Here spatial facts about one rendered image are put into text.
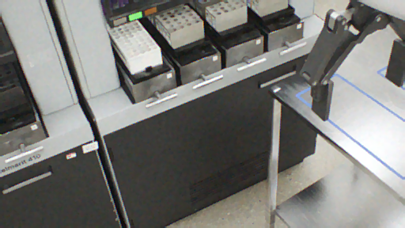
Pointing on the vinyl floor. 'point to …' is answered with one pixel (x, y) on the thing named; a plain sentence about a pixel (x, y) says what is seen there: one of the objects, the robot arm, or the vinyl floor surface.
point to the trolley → (347, 145)
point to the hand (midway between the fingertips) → (358, 92)
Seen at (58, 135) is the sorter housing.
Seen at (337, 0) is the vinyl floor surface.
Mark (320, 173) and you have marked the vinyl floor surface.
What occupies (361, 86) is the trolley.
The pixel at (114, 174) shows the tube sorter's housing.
